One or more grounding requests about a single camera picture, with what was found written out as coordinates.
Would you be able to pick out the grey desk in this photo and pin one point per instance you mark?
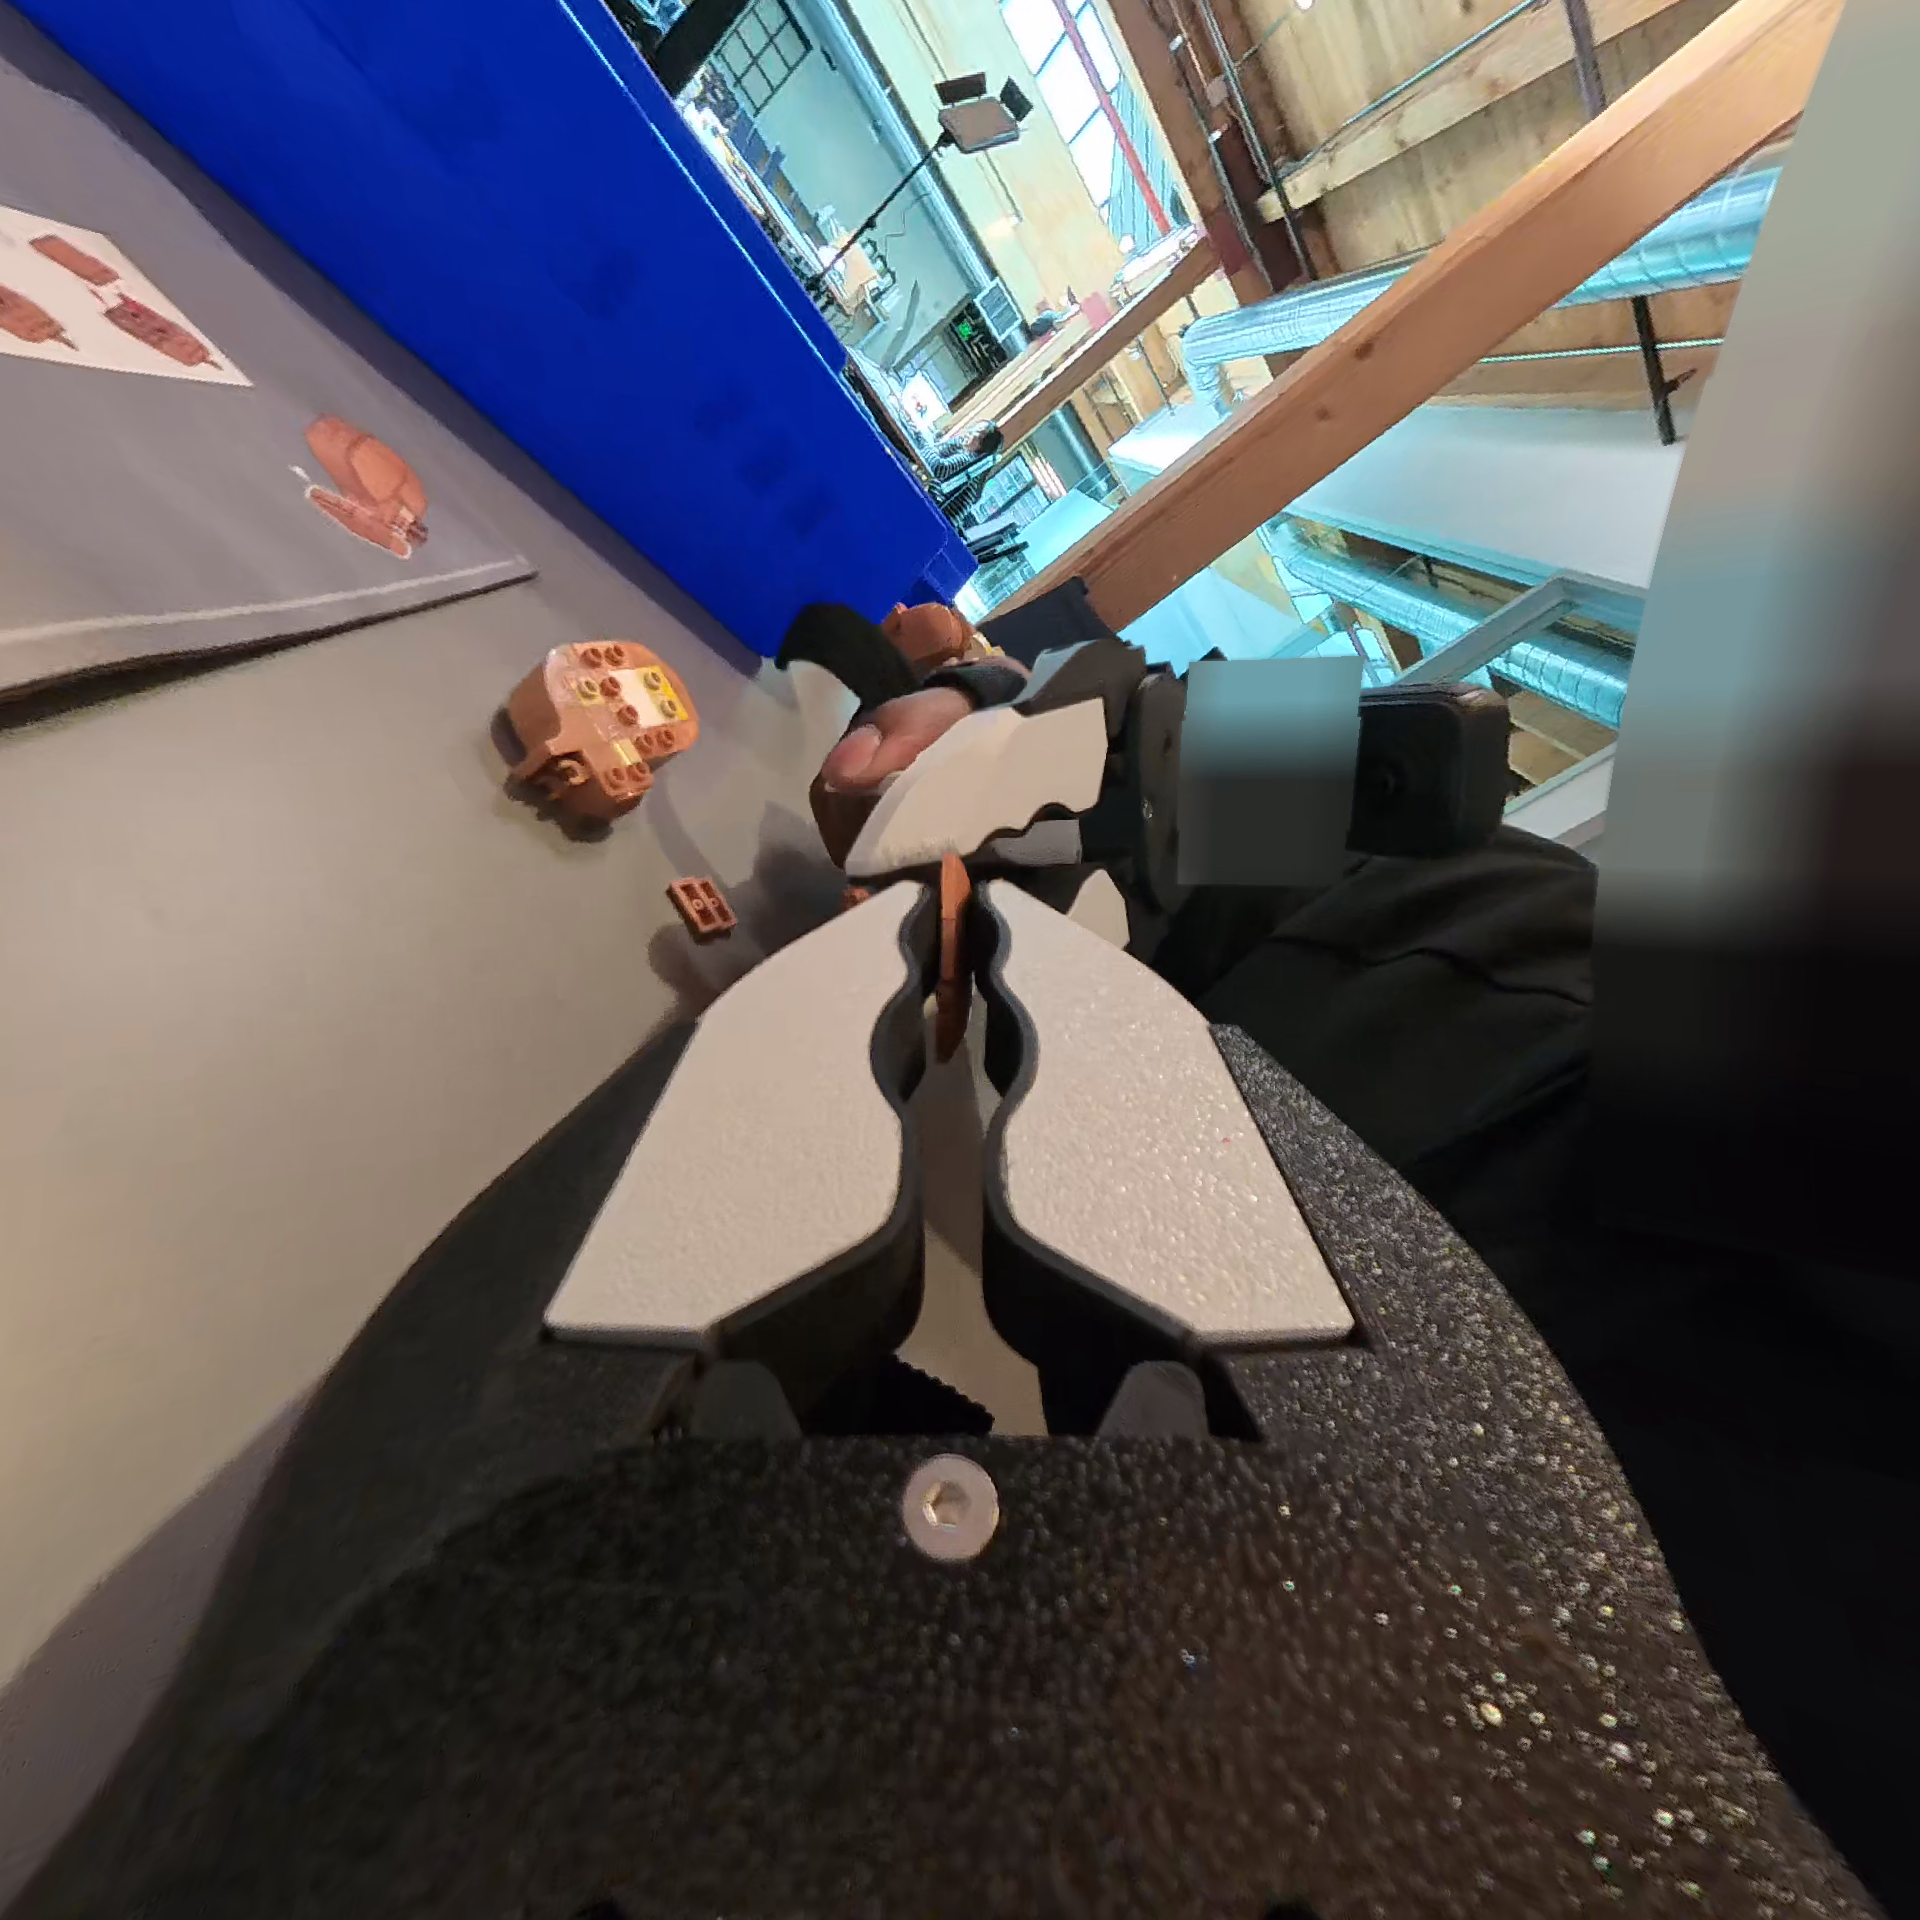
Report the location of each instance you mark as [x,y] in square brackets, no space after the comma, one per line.
[300,1052]

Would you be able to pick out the black tripod lamp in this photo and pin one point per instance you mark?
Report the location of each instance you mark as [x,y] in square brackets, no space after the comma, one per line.
[961,122]

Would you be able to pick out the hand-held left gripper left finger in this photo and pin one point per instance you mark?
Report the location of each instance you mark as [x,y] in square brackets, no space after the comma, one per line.
[751,1170]

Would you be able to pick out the grey instruction booklet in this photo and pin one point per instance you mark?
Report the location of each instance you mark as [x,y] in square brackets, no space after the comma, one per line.
[210,452]

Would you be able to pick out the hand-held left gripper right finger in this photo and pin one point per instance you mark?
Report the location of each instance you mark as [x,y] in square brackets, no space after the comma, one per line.
[1172,1170]

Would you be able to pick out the small brown brick plate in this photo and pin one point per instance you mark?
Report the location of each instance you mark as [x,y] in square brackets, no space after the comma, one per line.
[700,904]

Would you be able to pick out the brown curved brick piece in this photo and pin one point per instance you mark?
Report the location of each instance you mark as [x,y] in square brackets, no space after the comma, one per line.
[951,957]

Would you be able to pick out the brown and tan brick assembly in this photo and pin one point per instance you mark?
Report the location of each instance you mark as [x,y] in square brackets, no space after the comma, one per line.
[930,634]

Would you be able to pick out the round brown brick assembly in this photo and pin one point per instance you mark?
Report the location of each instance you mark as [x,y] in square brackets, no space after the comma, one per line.
[602,730]

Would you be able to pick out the row of blue plastic bins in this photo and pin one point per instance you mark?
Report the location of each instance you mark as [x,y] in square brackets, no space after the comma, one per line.
[510,210]

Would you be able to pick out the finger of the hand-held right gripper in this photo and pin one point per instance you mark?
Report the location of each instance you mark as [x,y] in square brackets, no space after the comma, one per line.
[976,786]
[1100,908]

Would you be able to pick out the wooden beam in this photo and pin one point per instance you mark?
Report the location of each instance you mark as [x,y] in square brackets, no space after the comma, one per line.
[1441,301]

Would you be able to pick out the silver ventilation duct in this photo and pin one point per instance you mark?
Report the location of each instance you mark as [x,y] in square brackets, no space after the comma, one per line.
[1441,287]

